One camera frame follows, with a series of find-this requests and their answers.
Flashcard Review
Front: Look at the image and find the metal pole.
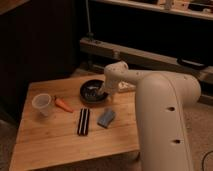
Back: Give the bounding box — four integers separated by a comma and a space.
85, 0, 94, 41

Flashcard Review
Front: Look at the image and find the small white object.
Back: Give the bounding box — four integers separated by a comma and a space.
118, 82, 135, 92

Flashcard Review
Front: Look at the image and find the long wooden beam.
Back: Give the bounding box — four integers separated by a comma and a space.
80, 37, 213, 84

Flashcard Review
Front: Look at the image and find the clear plastic cup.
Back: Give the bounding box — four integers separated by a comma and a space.
32, 93, 53, 116

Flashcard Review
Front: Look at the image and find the wooden table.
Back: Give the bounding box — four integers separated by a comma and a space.
9, 76, 139, 171

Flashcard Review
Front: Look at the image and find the black ceramic bowl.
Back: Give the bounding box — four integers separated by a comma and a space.
80, 79, 108, 104

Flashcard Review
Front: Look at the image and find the blue sponge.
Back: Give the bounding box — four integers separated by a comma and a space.
97, 108, 115, 128

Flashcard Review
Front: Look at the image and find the upper wooden shelf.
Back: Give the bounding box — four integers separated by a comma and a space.
92, 0, 213, 21

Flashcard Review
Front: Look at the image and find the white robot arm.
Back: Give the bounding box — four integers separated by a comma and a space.
101, 61, 201, 171

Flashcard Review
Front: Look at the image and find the black striped rectangular block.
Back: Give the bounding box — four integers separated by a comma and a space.
77, 108, 90, 136

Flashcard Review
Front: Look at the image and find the black handle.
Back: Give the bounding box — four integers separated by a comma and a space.
176, 58, 208, 70

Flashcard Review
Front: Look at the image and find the orange carrot toy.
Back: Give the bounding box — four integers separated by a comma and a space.
54, 97, 73, 113

